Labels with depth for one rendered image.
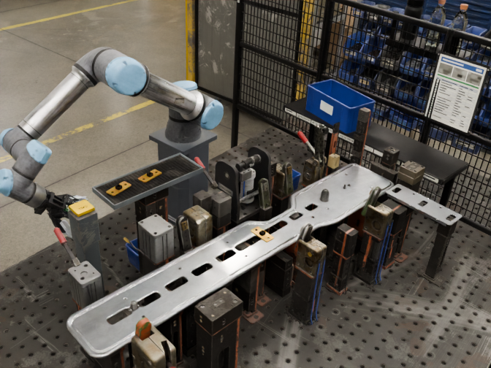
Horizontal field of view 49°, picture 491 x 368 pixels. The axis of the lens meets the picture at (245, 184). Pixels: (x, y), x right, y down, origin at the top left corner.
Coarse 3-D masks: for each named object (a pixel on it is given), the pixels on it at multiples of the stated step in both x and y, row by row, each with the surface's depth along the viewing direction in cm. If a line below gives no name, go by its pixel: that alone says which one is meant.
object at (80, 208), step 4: (84, 200) 175; (72, 204) 173; (76, 204) 173; (80, 204) 173; (84, 204) 173; (88, 204) 173; (72, 208) 171; (76, 208) 171; (80, 208) 171; (84, 208) 171; (88, 208) 171; (92, 208) 172; (76, 212) 169; (80, 212) 169; (84, 212) 170
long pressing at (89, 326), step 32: (320, 192) 215; (352, 192) 216; (384, 192) 218; (256, 224) 195; (288, 224) 196; (320, 224) 197; (192, 256) 179; (256, 256) 180; (128, 288) 165; (160, 288) 166; (192, 288) 166; (96, 320) 154; (128, 320) 155; (160, 320) 156; (96, 352) 145
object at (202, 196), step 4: (200, 192) 193; (204, 192) 193; (196, 196) 191; (200, 196) 191; (204, 196) 191; (208, 196) 191; (196, 200) 192; (200, 200) 190; (204, 200) 190; (208, 200) 192; (196, 204) 193; (200, 204) 191; (204, 204) 191; (208, 204) 193; (204, 208) 192; (208, 208) 194
